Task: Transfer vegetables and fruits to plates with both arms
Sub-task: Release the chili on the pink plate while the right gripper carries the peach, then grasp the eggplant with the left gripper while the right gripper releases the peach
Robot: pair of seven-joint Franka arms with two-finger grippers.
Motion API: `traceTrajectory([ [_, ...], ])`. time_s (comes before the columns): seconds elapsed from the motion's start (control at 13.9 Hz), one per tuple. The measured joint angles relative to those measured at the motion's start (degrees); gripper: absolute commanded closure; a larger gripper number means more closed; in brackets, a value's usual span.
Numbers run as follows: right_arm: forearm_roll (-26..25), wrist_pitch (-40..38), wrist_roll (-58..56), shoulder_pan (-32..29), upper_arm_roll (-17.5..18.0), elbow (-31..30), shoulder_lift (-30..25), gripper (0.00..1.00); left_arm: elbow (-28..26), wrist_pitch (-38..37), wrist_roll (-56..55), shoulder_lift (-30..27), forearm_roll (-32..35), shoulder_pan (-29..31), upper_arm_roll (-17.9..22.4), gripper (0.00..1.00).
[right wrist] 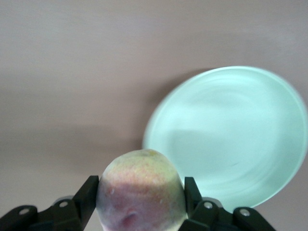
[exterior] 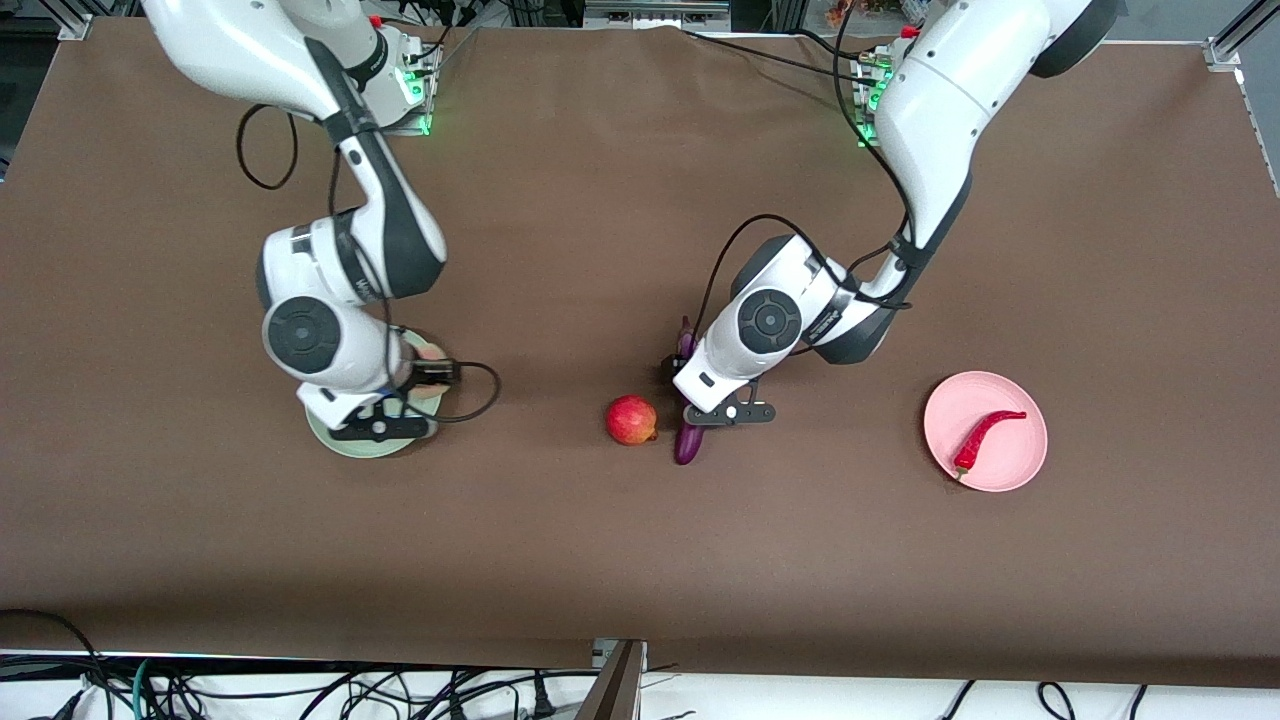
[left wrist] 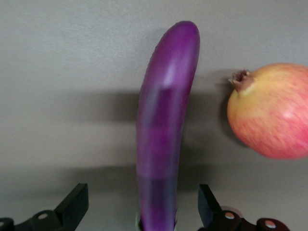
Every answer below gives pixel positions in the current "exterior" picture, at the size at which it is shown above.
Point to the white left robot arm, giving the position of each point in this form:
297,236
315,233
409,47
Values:
930,120

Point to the brown table cover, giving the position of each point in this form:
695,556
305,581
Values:
640,560

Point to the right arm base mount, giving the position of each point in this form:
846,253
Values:
415,85

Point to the pink round plate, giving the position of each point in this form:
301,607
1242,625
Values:
1010,455

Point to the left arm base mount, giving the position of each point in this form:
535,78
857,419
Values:
870,90

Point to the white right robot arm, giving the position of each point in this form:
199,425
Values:
300,335

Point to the long purple eggplant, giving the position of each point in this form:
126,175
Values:
688,448

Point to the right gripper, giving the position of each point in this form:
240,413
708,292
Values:
432,373

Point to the light green round plate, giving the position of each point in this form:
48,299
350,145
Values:
370,449

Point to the red chili pepper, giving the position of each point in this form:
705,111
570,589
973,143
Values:
985,428

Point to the grey equipment box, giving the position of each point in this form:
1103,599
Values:
655,10

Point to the red pomegranate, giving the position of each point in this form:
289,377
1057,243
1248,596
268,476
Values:
630,420

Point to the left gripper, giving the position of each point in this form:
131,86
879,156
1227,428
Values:
668,369

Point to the aluminium frame corner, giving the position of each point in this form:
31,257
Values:
75,22
1235,40

